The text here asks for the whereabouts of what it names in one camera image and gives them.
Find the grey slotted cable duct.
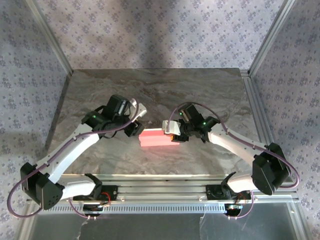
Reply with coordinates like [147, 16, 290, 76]
[36, 203, 226, 213]

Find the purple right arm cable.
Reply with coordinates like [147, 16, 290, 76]
[167, 101, 301, 221]

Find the black left controller board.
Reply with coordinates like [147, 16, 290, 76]
[82, 203, 106, 217]

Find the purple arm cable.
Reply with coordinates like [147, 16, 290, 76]
[7, 103, 141, 221]
[167, 101, 301, 221]

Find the black right controller board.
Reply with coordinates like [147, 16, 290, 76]
[224, 203, 244, 216]

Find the aluminium right frame post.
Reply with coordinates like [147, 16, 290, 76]
[248, 0, 297, 76]

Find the aluminium frame post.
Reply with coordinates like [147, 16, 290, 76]
[248, 0, 297, 76]
[23, 0, 75, 77]

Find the black controller board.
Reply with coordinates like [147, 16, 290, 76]
[224, 203, 244, 216]
[82, 203, 106, 217]

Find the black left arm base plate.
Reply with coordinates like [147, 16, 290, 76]
[72, 184, 119, 201]

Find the pink paper box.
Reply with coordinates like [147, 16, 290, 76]
[138, 127, 181, 148]

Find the long aluminium base rail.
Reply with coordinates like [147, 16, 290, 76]
[26, 173, 300, 203]

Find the aluminium side rail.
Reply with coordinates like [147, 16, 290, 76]
[240, 69, 297, 185]

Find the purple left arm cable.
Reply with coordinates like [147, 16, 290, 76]
[7, 103, 141, 221]

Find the aluminium left frame post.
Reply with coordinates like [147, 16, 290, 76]
[23, 0, 75, 77]

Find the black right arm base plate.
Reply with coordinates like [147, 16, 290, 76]
[205, 184, 252, 201]

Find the shiny metal sheet panel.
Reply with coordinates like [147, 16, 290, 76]
[19, 211, 310, 240]

